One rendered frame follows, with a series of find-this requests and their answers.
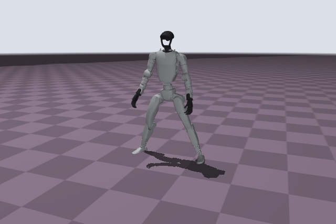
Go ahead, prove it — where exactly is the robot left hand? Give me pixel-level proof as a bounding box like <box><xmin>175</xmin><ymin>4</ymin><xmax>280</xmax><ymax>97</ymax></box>
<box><xmin>184</xmin><ymin>93</ymin><xmax>193</xmax><ymax>115</ymax></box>

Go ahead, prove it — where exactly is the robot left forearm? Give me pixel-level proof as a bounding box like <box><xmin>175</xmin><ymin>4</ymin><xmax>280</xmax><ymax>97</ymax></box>
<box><xmin>184</xmin><ymin>73</ymin><xmax>193</xmax><ymax>98</ymax></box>

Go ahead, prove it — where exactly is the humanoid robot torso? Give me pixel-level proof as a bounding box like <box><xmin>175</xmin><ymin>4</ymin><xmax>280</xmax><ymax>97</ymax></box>
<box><xmin>156</xmin><ymin>49</ymin><xmax>179</xmax><ymax>101</ymax></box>

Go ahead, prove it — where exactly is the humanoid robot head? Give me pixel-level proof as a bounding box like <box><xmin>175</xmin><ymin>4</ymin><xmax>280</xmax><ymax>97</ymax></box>
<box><xmin>160</xmin><ymin>31</ymin><xmax>174</xmax><ymax>52</ymax></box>

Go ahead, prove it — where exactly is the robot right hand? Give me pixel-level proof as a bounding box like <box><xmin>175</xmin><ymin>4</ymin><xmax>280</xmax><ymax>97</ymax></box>
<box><xmin>131</xmin><ymin>89</ymin><xmax>141</xmax><ymax>108</ymax></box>

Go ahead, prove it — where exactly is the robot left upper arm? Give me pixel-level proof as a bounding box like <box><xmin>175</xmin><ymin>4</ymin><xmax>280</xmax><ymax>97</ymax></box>
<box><xmin>176</xmin><ymin>53</ymin><xmax>189</xmax><ymax>81</ymax></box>

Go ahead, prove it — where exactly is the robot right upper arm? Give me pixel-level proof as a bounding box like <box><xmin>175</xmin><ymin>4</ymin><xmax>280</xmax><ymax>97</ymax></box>
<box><xmin>144</xmin><ymin>52</ymin><xmax>157</xmax><ymax>78</ymax></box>

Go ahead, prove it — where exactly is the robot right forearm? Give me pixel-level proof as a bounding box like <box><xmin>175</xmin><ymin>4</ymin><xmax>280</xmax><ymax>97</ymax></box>
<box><xmin>138</xmin><ymin>74</ymin><xmax>149</xmax><ymax>94</ymax></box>

